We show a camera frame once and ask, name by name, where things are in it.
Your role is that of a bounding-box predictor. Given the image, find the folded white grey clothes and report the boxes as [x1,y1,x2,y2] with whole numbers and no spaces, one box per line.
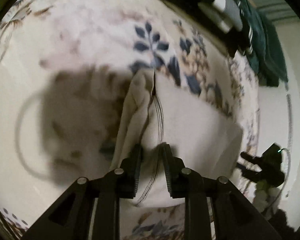
[198,0,243,34]

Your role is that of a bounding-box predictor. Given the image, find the beige small garment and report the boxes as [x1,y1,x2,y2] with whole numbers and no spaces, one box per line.
[111,69,243,207]

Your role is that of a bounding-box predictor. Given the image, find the floral patterned bed cover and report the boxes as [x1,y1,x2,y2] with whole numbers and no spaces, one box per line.
[0,0,259,239]

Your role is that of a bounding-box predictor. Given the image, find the black storage box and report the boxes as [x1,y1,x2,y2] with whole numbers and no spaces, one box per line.
[161,0,249,56]

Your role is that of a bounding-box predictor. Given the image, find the dark green folded clothes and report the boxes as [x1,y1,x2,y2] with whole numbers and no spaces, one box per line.
[234,0,288,87]

